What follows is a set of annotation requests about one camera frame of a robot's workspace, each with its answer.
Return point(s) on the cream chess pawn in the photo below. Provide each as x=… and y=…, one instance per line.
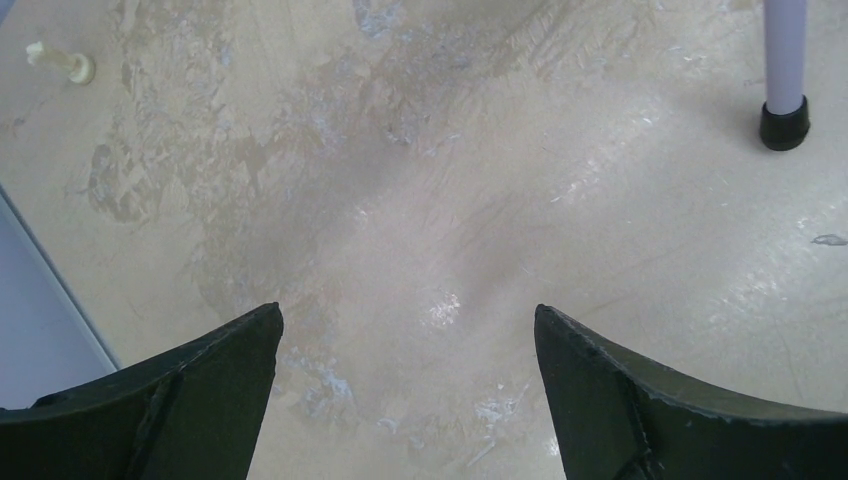
x=79, y=68

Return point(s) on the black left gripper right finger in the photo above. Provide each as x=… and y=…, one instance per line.
x=620, y=415

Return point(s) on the lilac music stand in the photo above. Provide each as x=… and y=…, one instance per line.
x=784, y=121

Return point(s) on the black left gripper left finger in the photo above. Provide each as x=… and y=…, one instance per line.
x=193, y=412

